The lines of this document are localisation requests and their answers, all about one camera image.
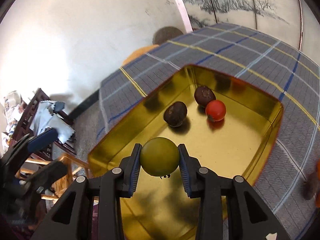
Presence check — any dark brown passion fruit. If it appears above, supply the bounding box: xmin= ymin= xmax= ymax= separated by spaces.
xmin=163 ymin=101 xmax=188 ymax=127
xmin=303 ymin=171 xmax=319 ymax=200
xmin=194 ymin=86 xmax=216 ymax=107

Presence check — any green round fruit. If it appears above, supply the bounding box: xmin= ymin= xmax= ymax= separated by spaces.
xmin=140 ymin=137 xmax=180 ymax=177

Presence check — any dark wooden chair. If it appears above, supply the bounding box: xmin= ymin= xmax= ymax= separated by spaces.
xmin=9 ymin=88 xmax=76 ymax=160

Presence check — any light wooden stool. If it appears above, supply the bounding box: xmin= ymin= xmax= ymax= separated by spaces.
xmin=16 ymin=153 xmax=92 ymax=202

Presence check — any white cloth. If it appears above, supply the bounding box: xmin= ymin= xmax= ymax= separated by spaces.
xmin=30 ymin=100 xmax=75 ymax=144

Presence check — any grey plaid tablecloth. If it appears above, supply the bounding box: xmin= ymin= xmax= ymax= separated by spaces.
xmin=97 ymin=23 xmax=319 ymax=239

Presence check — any gold metal tray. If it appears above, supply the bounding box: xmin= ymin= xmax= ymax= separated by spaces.
xmin=88 ymin=65 xmax=284 ymax=239

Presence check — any red tomato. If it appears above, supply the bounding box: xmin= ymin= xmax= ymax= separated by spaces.
xmin=206 ymin=100 xmax=226 ymax=122

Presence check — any orange cushion stool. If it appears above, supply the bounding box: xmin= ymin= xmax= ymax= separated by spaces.
xmin=122 ymin=44 xmax=159 ymax=66

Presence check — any painted folding screen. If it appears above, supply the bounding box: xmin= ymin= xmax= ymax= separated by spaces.
xmin=182 ymin=0 xmax=319 ymax=61

